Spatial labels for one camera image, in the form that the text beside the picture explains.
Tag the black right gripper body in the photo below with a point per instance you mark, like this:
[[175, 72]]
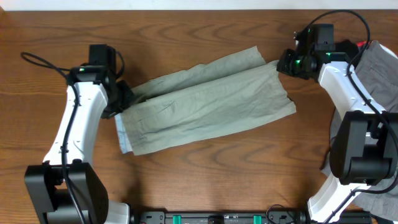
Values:
[[294, 65]]

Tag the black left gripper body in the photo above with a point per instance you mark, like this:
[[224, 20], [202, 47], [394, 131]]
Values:
[[122, 99]]

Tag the khaki green shorts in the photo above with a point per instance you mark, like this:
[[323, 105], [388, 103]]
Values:
[[235, 93]]

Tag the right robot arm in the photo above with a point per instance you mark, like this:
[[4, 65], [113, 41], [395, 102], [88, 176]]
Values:
[[364, 151]]

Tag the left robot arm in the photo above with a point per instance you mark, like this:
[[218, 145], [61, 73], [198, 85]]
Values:
[[64, 188]]

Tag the black garment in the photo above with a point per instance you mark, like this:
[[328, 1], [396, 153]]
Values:
[[348, 47]]

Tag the red garment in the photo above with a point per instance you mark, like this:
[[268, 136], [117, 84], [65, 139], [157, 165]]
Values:
[[363, 44]]

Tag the grey shorts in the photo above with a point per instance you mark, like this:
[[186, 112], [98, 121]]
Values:
[[377, 71]]

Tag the light blue garment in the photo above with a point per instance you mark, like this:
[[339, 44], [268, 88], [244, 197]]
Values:
[[390, 52]]

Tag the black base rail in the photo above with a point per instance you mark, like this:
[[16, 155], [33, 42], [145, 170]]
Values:
[[221, 218]]

